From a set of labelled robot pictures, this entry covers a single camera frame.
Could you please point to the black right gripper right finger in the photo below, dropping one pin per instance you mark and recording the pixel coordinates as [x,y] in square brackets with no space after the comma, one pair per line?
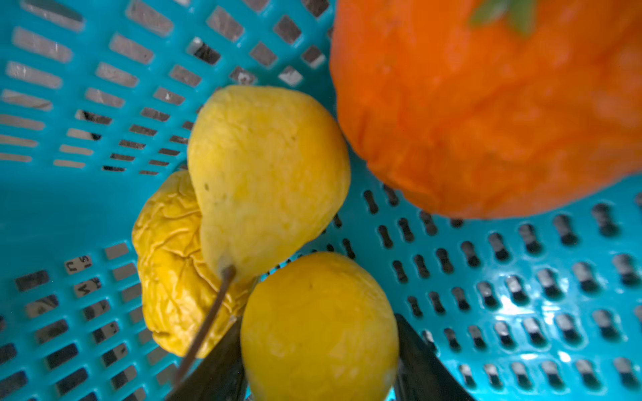
[421,375]

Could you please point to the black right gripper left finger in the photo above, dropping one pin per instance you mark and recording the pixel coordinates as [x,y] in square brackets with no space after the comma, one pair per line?
[220,376]

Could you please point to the yellow round lemon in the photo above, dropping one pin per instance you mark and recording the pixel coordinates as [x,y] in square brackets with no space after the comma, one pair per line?
[320,329]

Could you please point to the wrinkled yellow lemon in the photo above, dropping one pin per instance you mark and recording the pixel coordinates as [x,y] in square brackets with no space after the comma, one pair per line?
[178,288]

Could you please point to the small yellow pear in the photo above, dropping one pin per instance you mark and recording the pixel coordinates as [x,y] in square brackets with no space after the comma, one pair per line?
[270,169]

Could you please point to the orange fruit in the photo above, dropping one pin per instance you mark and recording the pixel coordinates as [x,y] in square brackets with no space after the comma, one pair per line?
[490,109]

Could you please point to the teal plastic basket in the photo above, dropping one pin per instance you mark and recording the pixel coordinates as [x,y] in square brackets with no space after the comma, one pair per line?
[98,100]

